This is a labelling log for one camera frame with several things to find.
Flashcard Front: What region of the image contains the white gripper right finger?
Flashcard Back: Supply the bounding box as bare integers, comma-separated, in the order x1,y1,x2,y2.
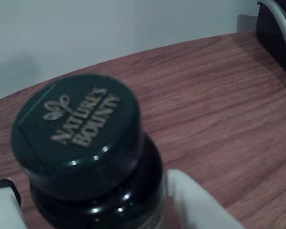
166,168,246,229

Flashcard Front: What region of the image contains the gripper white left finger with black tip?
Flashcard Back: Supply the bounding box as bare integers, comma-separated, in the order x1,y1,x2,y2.
0,178,27,229

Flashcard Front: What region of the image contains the green-capped pill bottle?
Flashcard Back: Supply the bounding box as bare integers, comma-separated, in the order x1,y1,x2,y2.
10,73,172,229

